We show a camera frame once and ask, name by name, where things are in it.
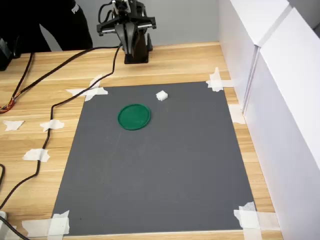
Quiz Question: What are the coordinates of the black cable loop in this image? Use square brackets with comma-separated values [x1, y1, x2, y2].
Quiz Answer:
[0, 163, 6, 189]

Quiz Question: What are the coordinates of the person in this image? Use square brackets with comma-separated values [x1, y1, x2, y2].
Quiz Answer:
[0, 0, 94, 54]

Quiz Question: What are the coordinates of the black cable with white plug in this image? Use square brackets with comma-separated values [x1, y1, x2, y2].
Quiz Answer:
[0, 210, 30, 240]

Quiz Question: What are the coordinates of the dark grey mat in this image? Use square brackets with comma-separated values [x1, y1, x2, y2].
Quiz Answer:
[51, 81, 258, 237]

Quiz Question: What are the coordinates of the small white plastic terminal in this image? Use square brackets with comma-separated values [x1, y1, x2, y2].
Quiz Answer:
[155, 90, 169, 102]

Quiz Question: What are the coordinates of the short thin black cable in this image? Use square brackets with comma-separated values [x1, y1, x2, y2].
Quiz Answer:
[11, 51, 35, 101]

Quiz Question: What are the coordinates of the long thin black cable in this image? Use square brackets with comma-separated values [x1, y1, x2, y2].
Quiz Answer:
[13, 44, 123, 101]

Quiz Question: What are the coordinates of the coloured wire bundle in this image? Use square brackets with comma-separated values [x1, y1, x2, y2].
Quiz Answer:
[0, 96, 18, 115]

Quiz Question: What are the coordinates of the round green lid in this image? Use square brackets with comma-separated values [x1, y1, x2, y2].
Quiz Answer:
[117, 103, 152, 132]

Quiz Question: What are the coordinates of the white partition panel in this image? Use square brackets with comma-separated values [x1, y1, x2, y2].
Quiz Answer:
[241, 6, 320, 240]
[216, 0, 293, 112]

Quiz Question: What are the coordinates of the thick black camera cable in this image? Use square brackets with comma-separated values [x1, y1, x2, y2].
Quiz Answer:
[0, 3, 124, 210]

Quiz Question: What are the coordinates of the white tape patch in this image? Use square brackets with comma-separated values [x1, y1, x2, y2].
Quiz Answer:
[21, 209, 71, 237]
[22, 148, 51, 163]
[2, 119, 26, 132]
[39, 119, 65, 133]
[205, 66, 235, 93]
[227, 104, 247, 125]
[65, 74, 109, 102]
[233, 201, 281, 240]

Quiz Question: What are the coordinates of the small white wrist camera box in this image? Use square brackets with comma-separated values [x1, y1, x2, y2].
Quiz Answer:
[111, 0, 131, 13]

